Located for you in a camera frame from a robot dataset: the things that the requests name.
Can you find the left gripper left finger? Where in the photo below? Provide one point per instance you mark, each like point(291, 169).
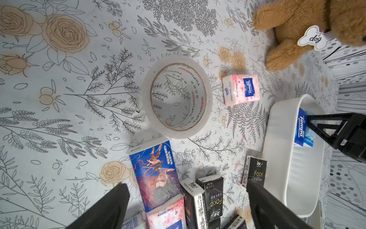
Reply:
point(107, 213)

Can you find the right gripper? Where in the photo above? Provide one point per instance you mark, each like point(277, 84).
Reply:
point(345, 132)

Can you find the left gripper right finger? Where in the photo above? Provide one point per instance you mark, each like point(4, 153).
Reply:
point(268, 212)

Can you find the blue Tempo tissue pack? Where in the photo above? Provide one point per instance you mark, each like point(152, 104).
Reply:
point(300, 130)

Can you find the dark blue picture tissue pack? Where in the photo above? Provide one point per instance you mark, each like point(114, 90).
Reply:
point(155, 172)

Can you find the pink Tempo tissue pack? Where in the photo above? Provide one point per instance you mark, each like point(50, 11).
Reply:
point(239, 89)

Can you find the white storage box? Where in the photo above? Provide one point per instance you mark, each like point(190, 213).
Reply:
point(293, 174)

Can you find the black pack lower right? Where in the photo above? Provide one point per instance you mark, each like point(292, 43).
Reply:
point(238, 222)

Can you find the black Face pack right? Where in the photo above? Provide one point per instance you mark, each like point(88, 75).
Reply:
point(255, 169)

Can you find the black pack lower middle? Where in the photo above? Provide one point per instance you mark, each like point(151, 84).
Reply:
point(215, 224)

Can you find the pink tissue pack middle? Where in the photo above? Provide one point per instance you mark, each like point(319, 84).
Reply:
point(170, 215)

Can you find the black Face tissue pack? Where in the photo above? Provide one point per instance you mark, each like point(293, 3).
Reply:
point(213, 195)

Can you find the black tissue pack upright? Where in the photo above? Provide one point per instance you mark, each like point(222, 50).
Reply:
point(194, 205)

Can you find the brown plush dog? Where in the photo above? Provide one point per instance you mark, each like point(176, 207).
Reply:
point(300, 25)

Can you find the clear tape roll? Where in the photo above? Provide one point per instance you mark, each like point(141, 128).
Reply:
point(177, 97)

